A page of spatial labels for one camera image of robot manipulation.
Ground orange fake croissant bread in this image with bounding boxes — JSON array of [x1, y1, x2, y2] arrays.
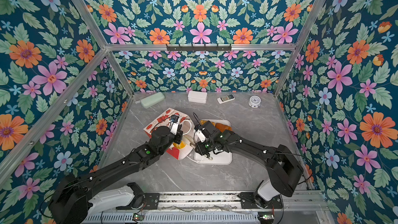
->
[[215, 123, 232, 133]]

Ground red white paper bag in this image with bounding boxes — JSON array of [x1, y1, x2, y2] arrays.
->
[[144, 108, 194, 160]]

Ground yellow green fake bread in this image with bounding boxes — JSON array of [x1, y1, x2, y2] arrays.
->
[[173, 141, 187, 149]]

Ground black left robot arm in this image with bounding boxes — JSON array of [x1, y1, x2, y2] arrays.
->
[[48, 126, 183, 224]]

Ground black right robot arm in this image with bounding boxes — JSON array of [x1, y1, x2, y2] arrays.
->
[[193, 121, 304, 208]]

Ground white rectangular tray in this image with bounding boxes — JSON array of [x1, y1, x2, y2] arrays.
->
[[194, 119, 233, 166]]

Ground mint green case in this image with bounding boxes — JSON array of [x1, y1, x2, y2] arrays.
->
[[135, 92, 165, 109]]

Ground white remote control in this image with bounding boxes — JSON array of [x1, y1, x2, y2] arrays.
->
[[217, 94, 235, 104]]

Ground white plastic box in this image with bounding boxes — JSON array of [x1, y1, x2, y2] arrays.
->
[[188, 91, 207, 104]]

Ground white round clock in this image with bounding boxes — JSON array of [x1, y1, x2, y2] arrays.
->
[[248, 95, 261, 108]]

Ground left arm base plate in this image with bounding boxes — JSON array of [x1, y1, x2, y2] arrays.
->
[[123, 193, 160, 210]]

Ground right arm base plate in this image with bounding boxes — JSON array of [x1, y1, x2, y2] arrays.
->
[[237, 192, 284, 209]]

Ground white slotted cable duct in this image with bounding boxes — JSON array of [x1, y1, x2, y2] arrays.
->
[[83, 212, 260, 224]]

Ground black hook rail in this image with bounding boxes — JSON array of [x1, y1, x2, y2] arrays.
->
[[166, 44, 232, 52]]

